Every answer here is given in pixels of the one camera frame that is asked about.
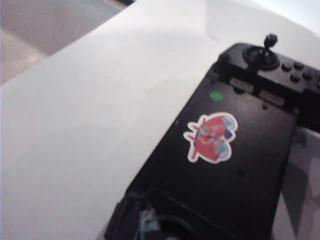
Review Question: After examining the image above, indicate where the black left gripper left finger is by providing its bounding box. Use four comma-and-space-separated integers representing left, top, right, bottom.
136, 209, 151, 240

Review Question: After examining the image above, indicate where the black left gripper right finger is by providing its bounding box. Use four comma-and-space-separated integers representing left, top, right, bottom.
149, 209, 162, 240

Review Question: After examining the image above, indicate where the black remote control with sticker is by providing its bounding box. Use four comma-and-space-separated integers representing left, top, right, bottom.
103, 33, 320, 240

